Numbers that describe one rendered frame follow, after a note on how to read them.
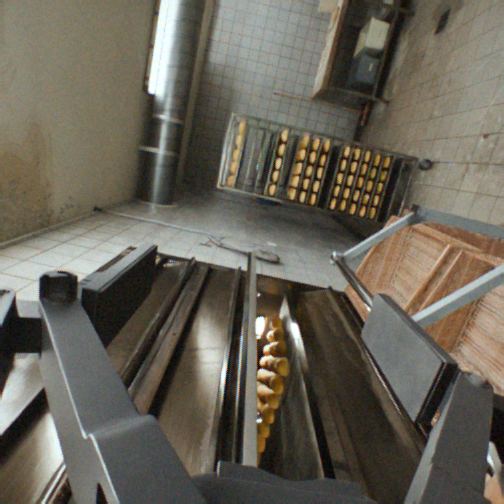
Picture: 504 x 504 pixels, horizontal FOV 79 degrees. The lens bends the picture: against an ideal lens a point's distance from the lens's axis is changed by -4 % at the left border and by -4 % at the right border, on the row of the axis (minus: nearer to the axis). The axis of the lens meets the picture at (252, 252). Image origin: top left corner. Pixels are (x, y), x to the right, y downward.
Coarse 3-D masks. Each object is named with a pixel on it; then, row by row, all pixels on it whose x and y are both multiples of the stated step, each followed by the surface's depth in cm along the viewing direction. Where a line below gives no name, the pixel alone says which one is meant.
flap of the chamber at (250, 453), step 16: (256, 304) 111; (256, 320) 99; (256, 336) 90; (256, 352) 83; (256, 368) 76; (256, 384) 71; (256, 400) 66; (256, 416) 62; (256, 432) 58; (256, 448) 55; (256, 464) 52
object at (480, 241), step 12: (432, 228) 154; (444, 228) 144; (456, 228) 136; (468, 240) 127; (480, 240) 120; (492, 240) 114; (492, 252) 113; (384, 276) 193; (480, 336) 110; (492, 348) 104; (456, 360) 119
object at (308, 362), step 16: (288, 288) 173; (288, 304) 163; (304, 320) 140; (304, 336) 126; (304, 352) 116; (304, 368) 111; (320, 384) 99; (320, 400) 92; (320, 416) 86; (320, 432) 83; (336, 432) 81; (320, 448) 81; (336, 448) 76; (336, 464) 72
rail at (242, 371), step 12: (240, 348) 84; (240, 360) 79; (240, 372) 75; (240, 384) 71; (240, 396) 67; (240, 408) 64; (240, 420) 61; (240, 432) 58; (240, 444) 55; (240, 456) 53
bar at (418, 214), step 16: (416, 208) 103; (400, 224) 105; (416, 224) 106; (448, 224) 104; (464, 224) 104; (480, 224) 104; (368, 240) 107; (336, 256) 107; (352, 256) 108; (352, 272) 92; (496, 272) 60; (464, 288) 61; (480, 288) 60; (368, 304) 74; (448, 304) 61; (464, 304) 61; (416, 320) 62; (432, 320) 62
